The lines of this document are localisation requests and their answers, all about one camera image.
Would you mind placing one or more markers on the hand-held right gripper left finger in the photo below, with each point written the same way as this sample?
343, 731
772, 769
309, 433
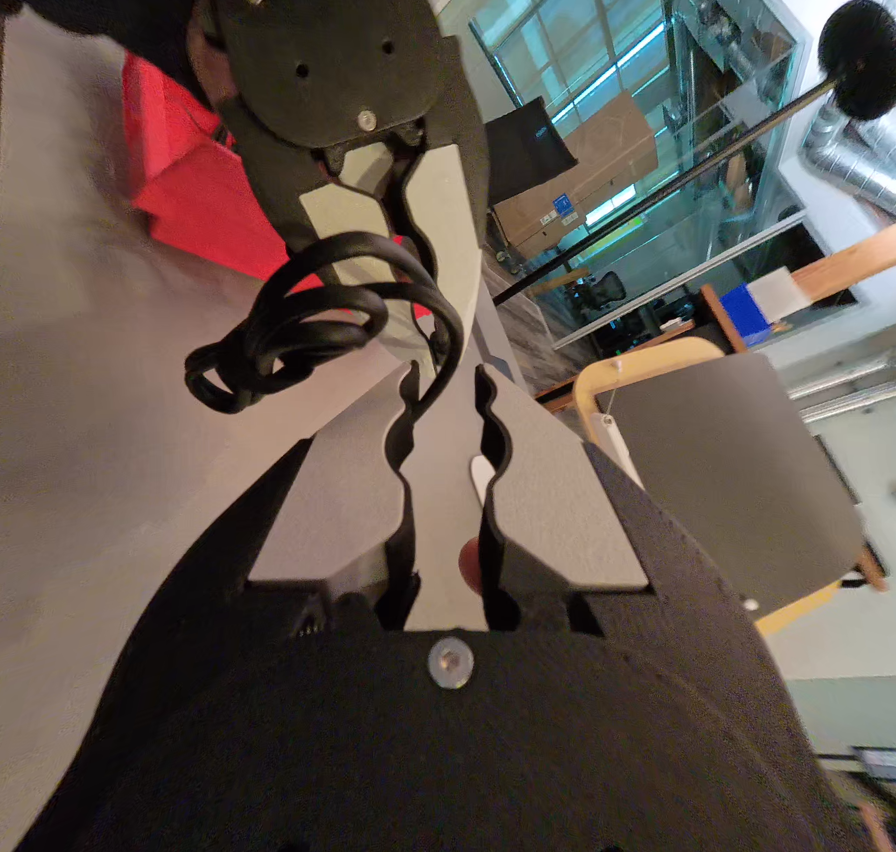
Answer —
329, 516

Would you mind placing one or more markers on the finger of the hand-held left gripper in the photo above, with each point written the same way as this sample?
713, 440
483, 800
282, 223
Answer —
451, 222
343, 201

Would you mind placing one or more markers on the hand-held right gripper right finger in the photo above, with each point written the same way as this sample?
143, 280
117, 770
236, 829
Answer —
567, 516

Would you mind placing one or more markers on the red plastic bin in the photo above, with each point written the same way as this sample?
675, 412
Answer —
182, 194

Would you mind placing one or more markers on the person's right hand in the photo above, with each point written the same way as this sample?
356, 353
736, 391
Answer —
471, 565

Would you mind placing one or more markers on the person's left hand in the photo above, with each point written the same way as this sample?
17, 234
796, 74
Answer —
207, 61

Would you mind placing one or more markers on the dark board with wooden rim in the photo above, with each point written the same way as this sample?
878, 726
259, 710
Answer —
728, 474

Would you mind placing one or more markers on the stack of cardboard boxes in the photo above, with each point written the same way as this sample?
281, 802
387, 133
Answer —
602, 152

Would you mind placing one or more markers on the black office chair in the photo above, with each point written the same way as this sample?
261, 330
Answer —
605, 289

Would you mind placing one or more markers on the blue box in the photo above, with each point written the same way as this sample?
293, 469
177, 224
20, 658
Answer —
745, 317

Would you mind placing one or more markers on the white box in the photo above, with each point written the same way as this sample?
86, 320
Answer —
780, 295

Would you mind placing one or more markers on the wooden beam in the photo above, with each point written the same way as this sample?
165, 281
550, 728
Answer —
854, 264

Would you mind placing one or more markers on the black tripod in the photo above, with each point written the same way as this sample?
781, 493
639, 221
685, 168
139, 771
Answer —
857, 57

